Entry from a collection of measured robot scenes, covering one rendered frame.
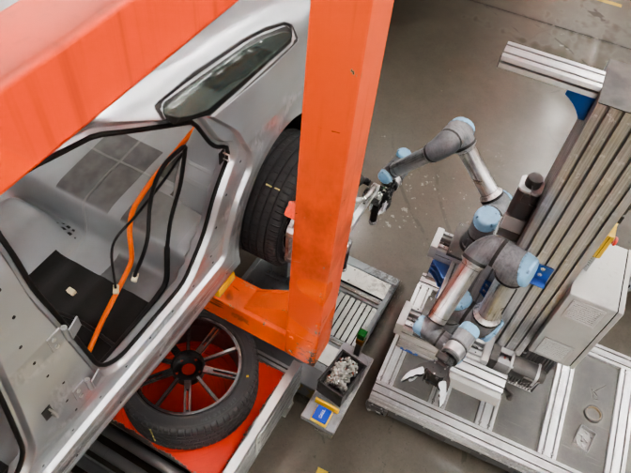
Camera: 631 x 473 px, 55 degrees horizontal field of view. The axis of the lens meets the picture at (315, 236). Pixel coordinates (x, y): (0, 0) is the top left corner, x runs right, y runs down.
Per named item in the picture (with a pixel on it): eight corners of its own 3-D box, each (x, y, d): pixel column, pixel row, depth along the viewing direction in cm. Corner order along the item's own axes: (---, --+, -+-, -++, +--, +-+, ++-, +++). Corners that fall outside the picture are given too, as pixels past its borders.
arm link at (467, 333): (477, 340, 226) (484, 328, 219) (462, 359, 220) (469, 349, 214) (459, 327, 229) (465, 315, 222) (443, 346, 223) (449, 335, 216)
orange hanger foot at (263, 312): (211, 280, 311) (207, 237, 284) (301, 326, 298) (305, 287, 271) (192, 303, 301) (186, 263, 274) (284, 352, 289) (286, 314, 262)
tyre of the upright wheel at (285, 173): (300, 99, 295) (223, 197, 264) (343, 117, 289) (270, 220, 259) (300, 181, 351) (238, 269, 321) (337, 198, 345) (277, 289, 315)
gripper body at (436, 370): (439, 393, 212) (457, 369, 218) (442, 380, 205) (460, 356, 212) (421, 381, 215) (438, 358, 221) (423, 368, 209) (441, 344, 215)
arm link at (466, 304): (445, 295, 268) (454, 278, 257) (471, 312, 263) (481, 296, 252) (431, 312, 262) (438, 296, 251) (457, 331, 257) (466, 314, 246)
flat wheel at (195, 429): (151, 313, 325) (146, 289, 306) (272, 341, 320) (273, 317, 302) (100, 433, 284) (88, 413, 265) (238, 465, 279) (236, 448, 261)
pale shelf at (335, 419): (342, 345, 305) (343, 343, 302) (373, 361, 300) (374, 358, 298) (300, 418, 280) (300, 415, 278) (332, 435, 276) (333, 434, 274)
